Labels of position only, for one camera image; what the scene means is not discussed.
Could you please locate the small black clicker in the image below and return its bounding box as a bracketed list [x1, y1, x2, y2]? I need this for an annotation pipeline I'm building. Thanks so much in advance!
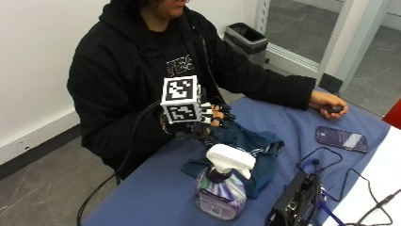
[326, 105, 345, 115]

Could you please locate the dark teal cloth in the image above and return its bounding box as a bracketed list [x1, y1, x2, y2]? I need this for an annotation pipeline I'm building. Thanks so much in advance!
[180, 121, 285, 200]

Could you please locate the white cube with black markers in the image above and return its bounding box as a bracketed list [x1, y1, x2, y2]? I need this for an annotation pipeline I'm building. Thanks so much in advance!
[159, 74, 203, 124]

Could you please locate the dark smartphone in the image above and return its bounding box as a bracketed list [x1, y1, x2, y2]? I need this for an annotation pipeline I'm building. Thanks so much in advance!
[314, 125, 369, 154]

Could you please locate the red object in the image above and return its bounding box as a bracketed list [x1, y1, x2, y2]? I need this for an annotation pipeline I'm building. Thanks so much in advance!
[381, 98, 401, 130]

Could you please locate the spray bottle with white trigger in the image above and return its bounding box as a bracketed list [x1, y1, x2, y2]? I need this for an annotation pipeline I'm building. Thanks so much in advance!
[193, 143, 257, 221]

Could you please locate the black trash bin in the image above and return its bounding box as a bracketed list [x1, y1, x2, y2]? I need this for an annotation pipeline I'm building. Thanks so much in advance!
[223, 22, 269, 68]

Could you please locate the the person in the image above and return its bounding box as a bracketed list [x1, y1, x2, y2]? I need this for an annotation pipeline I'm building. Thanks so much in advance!
[67, 0, 349, 181]

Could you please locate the blue tablecloth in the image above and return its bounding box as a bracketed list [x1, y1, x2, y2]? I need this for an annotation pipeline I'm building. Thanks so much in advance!
[80, 87, 392, 226]

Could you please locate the white board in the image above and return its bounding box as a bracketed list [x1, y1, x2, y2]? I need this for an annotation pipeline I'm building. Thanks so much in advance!
[321, 125, 401, 226]

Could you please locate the black electronics box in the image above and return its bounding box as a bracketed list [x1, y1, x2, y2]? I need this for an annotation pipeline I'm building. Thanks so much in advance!
[264, 170, 326, 226]

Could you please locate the white door frame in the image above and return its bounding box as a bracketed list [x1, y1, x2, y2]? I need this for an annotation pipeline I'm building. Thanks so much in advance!
[253, 0, 394, 94]

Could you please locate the thick black glove cable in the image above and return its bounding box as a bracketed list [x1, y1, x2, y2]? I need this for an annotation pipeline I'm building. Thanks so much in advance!
[76, 100, 165, 226]

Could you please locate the thin black cable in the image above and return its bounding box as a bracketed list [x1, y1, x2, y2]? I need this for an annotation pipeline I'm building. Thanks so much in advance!
[294, 146, 401, 226]

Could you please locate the blue cable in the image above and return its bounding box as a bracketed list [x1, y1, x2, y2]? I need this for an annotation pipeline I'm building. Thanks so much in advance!
[297, 158, 348, 226]

